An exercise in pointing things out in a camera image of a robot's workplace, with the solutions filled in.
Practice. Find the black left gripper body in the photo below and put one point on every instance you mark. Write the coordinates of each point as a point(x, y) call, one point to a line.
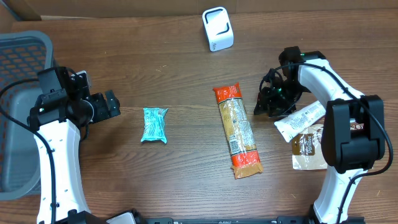
point(100, 108)

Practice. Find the teal wet wipes packet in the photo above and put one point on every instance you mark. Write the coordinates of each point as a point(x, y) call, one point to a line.
point(154, 125)

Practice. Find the orange spaghetti packet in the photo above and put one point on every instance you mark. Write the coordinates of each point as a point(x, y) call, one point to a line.
point(242, 147)

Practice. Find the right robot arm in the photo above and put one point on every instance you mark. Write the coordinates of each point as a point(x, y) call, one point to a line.
point(354, 141)

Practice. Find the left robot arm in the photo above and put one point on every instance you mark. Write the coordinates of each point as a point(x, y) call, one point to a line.
point(64, 107)

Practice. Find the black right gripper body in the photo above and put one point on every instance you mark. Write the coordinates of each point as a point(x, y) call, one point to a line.
point(284, 100)

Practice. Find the white barcode scanner box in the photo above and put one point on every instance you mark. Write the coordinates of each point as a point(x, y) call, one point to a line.
point(218, 28)

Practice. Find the beige brown snack pouch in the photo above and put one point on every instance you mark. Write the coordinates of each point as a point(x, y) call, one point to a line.
point(307, 151)

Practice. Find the white tube with gold cap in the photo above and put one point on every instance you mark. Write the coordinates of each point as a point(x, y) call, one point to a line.
point(296, 122)

